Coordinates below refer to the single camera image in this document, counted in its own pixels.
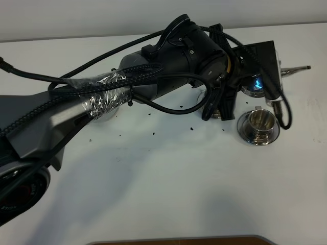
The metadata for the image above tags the right steel cup saucer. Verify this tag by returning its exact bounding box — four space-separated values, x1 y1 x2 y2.
237 111 280 146

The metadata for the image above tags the right stainless steel teacup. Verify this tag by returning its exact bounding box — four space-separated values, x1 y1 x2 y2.
248 107 276 135

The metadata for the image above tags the stainless steel teapot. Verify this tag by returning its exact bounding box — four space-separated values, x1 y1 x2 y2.
241 65 311 98

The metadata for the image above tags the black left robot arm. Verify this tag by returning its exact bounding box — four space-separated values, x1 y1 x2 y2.
1 15 282 224

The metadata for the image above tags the steel cup saucer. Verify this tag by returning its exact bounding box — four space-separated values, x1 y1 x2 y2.
237 111 280 146
197 89 207 110

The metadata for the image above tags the brown wooden board edge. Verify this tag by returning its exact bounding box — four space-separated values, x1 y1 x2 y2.
94 236 271 245

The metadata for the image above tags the round steel teapot saucer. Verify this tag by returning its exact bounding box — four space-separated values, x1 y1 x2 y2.
91 107 119 123

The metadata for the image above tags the left stainless steel teacup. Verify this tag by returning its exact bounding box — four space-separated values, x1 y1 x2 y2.
201 102 222 121

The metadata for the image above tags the stainless steel teacup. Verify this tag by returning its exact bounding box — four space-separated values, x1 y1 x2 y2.
201 102 222 121
248 107 276 135

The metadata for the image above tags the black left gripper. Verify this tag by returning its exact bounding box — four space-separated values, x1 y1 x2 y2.
208 24 275 120

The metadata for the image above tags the left steel cup saucer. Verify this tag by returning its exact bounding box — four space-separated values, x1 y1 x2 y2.
197 89 207 110

